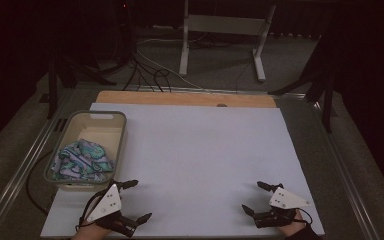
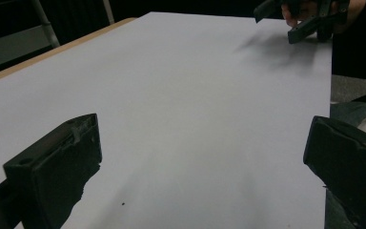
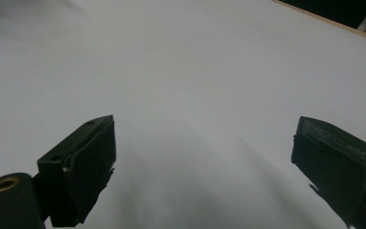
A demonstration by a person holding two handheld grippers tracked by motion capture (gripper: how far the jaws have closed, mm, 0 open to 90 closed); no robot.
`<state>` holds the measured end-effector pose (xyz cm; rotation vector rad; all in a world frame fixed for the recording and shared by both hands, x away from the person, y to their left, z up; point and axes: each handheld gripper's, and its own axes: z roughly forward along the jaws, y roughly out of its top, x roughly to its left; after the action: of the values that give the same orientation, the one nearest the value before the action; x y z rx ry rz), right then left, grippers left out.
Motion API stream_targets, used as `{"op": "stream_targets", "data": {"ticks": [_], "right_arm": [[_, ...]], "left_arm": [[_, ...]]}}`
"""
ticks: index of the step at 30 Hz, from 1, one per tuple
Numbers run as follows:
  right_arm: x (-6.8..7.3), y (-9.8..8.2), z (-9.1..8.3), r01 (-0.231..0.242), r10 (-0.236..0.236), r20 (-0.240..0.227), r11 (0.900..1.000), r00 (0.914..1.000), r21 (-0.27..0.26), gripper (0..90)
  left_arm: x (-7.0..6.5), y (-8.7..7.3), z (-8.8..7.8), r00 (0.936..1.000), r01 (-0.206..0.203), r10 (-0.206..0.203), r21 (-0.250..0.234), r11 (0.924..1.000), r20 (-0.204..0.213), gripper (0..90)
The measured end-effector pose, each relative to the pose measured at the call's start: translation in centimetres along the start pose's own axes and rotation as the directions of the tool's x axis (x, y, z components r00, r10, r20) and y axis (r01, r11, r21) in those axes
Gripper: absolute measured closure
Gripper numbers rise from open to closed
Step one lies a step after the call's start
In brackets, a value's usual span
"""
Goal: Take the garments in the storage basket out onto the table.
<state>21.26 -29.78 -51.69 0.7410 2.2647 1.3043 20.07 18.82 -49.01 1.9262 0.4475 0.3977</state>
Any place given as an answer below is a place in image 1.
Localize black floor cables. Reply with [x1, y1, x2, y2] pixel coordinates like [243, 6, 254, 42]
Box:
[122, 54, 174, 93]

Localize black cable beside table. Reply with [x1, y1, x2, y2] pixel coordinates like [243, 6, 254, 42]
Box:
[25, 150, 54, 215]

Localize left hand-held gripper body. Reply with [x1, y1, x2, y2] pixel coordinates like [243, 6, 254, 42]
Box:
[85, 181, 138, 239]

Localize black tripod stand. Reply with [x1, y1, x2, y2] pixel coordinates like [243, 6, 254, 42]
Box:
[267, 31, 338, 134]
[45, 46, 118, 120]

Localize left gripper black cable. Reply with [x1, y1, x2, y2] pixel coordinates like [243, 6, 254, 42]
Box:
[75, 191, 103, 233]

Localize person's black sleeve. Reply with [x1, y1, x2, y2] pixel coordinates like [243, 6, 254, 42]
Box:
[284, 221, 325, 240]

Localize white floor cable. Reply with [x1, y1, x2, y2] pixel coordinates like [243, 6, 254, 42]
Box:
[135, 37, 205, 90]

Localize person's left hand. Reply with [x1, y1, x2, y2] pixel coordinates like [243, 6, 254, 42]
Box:
[71, 220, 112, 240]

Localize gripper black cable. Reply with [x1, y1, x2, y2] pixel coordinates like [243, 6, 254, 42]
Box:
[75, 191, 103, 233]
[295, 207, 315, 225]

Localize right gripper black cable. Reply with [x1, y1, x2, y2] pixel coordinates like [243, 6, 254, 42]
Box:
[295, 207, 315, 225]

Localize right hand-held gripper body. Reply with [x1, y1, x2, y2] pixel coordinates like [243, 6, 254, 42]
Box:
[252, 184, 312, 230]

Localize white table mat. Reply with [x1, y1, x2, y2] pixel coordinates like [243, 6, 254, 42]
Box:
[39, 102, 326, 239]

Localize person's right hand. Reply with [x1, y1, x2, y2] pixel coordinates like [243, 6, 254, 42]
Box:
[277, 209, 307, 239]

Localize teal paisley patterned cloth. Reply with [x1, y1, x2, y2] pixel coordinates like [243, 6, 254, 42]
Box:
[50, 138, 116, 183]

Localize white metal stand frame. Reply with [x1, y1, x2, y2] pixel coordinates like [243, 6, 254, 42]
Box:
[178, 0, 277, 83]

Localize beige plastic basket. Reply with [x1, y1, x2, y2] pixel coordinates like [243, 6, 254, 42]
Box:
[43, 110, 128, 193]

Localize aluminium floor rail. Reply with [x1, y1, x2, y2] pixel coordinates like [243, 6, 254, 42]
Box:
[0, 89, 76, 238]
[311, 99, 383, 240]
[122, 84, 307, 99]

